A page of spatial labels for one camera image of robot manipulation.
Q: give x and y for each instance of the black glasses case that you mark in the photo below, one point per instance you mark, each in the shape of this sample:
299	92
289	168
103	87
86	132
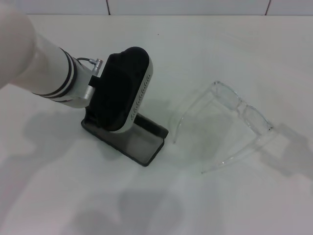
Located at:
146	151

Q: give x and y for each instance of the clear transparent glasses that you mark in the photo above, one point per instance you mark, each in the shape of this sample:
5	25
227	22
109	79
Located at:
240	105

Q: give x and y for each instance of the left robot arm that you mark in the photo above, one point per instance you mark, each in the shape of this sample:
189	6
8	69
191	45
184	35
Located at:
36	61

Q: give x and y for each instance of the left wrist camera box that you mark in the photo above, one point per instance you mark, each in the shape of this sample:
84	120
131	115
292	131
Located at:
122	85

